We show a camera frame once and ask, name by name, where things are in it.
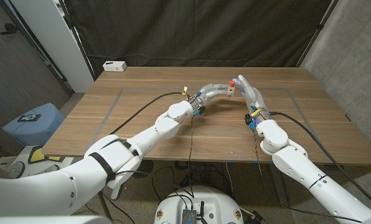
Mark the white power strip box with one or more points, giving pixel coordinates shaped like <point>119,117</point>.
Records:
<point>114,66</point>

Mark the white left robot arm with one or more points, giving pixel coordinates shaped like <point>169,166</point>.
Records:
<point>110,158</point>

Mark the round black floor fan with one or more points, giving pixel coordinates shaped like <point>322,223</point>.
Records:
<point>146,169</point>

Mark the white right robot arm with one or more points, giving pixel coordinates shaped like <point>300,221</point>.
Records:
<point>303,165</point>

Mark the black smartphone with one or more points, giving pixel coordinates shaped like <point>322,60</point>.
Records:
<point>29,117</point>

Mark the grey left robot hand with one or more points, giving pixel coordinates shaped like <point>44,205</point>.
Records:
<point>212,91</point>

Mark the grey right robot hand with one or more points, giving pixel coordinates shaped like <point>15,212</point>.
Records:
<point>252,96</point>

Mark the white table leg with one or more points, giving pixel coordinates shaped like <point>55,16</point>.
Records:
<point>117,192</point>

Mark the grey table leg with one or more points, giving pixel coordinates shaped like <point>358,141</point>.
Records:
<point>279,186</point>

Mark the white pillar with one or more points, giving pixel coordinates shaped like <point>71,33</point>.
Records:
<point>58,40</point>

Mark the black backdrop stand pole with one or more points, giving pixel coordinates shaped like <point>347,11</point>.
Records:
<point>319,27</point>
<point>77,39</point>

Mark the black backdrop curtain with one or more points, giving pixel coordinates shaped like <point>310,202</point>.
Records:
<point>188,31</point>

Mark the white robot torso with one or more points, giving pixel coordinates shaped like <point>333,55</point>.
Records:
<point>216,202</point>

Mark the grey electronics box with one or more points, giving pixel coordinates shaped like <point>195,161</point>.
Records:
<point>188,216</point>

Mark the grey black sneaker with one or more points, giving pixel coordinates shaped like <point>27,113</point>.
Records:
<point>15,169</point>
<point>48,169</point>

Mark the blue plastic stool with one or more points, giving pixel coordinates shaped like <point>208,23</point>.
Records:
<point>39,132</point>

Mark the small wooden block with holes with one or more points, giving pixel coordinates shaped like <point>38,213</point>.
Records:
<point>231,91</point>

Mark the red-headed wooden screw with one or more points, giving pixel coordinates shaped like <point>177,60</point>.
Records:
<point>231,83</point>

